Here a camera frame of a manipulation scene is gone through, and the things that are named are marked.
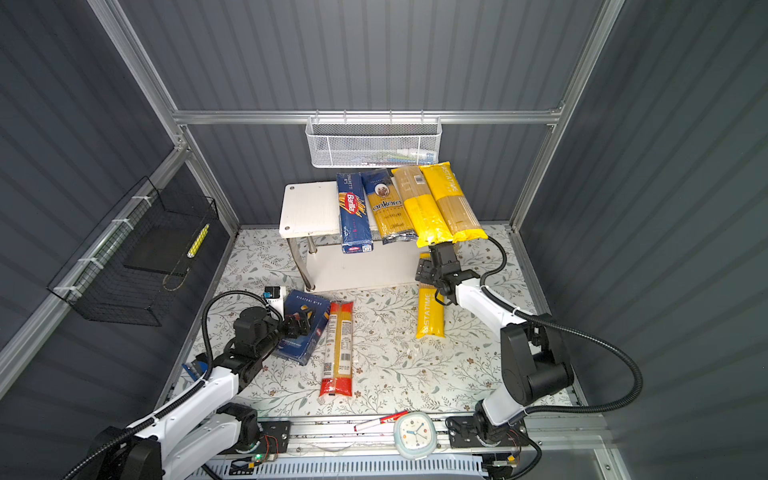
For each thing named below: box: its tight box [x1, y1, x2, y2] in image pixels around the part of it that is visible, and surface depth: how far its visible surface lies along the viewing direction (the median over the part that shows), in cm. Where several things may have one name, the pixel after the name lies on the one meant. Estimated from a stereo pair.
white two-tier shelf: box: [279, 181, 430, 292], surface depth 83 cm
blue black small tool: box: [182, 353, 209, 382], surface depth 85 cm
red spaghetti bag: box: [319, 301, 354, 397], surface depth 86 cm
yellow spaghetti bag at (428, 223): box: [391, 165, 452, 248], surface depth 75 cm
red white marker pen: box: [354, 410, 409, 432], surface depth 77 cm
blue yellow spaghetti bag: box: [361, 169, 418, 245], surface depth 75 cm
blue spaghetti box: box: [336, 172, 373, 254], surface depth 73 cm
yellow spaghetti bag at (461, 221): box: [419, 161, 488, 244], surface depth 77 cm
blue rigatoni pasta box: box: [276, 290, 331, 365], surface depth 84 cm
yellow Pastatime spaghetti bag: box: [416, 253, 446, 339], surface depth 93 cm
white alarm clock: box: [394, 411, 437, 460], surface depth 73 cm
